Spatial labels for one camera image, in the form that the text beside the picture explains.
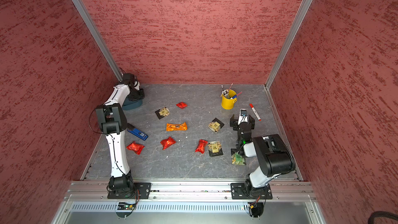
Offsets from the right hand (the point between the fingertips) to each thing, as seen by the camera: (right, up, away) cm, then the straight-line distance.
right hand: (241, 116), depth 93 cm
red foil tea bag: (-44, -14, -6) cm, 47 cm away
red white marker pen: (+12, +2, +10) cm, 16 cm away
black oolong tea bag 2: (-17, -18, -6) cm, 25 cm away
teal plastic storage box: (-71, +7, +3) cm, 72 cm away
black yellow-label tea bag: (-16, -6, +4) cm, 17 cm away
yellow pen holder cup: (-7, +8, +9) cm, 14 cm away
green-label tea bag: (-4, -23, -8) cm, 25 cm away
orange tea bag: (-44, -7, +1) cm, 44 cm away
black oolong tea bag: (-52, +1, +10) cm, 53 cm away
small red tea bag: (-38, +7, +10) cm, 40 cm away
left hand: (-67, +11, +13) cm, 69 cm away
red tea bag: (-25, -16, -8) cm, 31 cm away
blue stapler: (-64, -9, -3) cm, 65 cm away
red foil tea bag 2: (-62, -17, -8) cm, 64 cm away
